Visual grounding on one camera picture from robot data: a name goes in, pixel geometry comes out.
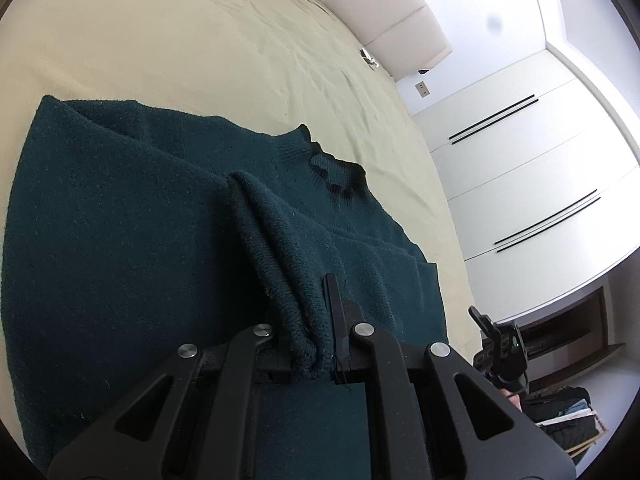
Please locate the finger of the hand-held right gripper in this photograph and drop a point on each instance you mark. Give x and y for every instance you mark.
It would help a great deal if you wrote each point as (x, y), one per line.
(479, 317)

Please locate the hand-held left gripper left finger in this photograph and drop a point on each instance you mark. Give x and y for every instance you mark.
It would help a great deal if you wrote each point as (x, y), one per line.
(240, 360)

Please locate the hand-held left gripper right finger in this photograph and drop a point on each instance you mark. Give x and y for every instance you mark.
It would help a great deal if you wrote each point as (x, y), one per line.
(345, 340)

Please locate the dark green knit sweater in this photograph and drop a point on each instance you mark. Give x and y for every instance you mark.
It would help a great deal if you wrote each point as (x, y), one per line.
(125, 235)

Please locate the pile of clothes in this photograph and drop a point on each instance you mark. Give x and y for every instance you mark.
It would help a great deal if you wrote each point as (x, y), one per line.
(565, 412)

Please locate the person's right hand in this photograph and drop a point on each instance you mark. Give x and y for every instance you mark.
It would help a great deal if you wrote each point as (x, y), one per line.
(511, 396)

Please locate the white wardrobe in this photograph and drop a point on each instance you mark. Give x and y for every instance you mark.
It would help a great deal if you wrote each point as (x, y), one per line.
(525, 175)

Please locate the small item on bed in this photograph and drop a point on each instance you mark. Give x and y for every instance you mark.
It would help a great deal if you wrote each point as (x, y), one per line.
(369, 57)

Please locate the bed with beige sheet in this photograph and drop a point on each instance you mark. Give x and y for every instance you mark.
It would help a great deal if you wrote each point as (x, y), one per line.
(200, 35)

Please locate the wall socket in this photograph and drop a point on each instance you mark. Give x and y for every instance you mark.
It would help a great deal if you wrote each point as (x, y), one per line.
(423, 89)

